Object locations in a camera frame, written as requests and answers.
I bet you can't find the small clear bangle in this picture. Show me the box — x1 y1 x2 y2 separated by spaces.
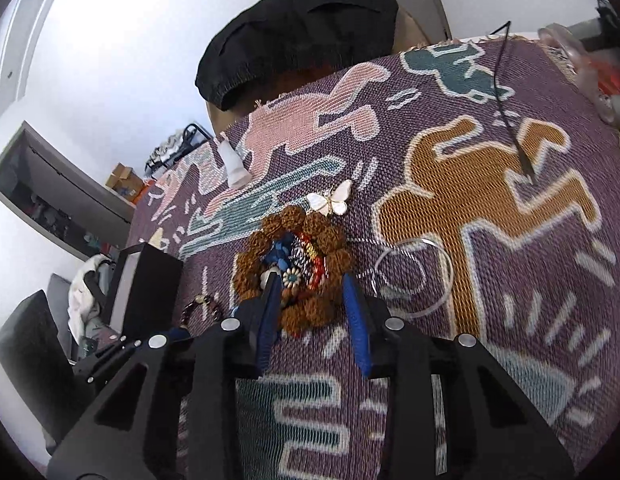
373 247 427 297

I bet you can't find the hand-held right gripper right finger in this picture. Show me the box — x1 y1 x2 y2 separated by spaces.
340 272 576 480

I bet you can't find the printed purple blanket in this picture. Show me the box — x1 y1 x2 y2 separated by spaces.
127 35 620 480

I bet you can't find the white cloth bag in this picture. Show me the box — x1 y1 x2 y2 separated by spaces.
67 254 116 342

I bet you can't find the brown bead bracelet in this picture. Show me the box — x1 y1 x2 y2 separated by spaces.
231 205 355 336

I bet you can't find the dark grey seat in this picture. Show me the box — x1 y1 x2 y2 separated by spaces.
0 275 76 443

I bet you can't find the brown cardboard box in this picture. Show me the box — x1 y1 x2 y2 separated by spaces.
106 162 143 203

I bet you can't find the white tray with trinkets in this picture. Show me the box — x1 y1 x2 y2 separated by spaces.
110 242 185 333

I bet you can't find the dark red bead bracelet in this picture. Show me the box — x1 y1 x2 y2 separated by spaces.
182 296 225 333

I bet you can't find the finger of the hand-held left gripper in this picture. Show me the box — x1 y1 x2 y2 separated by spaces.
72 336 144 386

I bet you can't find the multicoloured beaded bracelet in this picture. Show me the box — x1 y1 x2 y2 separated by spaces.
295 232 337 293

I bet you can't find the black cloth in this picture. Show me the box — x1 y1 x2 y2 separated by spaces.
196 0 399 112

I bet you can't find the large clear bangle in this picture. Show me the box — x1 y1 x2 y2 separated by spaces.
382 238 457 319

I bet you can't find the black cable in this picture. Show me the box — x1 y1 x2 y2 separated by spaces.
492 21 537 184

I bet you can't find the blue stone bracelet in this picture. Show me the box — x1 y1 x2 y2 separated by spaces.
264 235 297 273

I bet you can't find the clear pink plastic item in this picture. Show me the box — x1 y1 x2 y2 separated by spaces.
537 22 616 121

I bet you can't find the white plastic strip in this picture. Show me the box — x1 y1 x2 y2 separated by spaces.
220 132 251 188

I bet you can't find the grey wall shelf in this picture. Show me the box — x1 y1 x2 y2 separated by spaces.
0 120 136 262

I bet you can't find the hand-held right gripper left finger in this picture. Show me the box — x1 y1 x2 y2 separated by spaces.
47 272 285 480

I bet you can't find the white butterfly brooch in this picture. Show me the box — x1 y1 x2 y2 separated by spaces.
306 180 353 217

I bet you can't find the black shoe rack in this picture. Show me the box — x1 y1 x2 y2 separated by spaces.
144 122 213 179

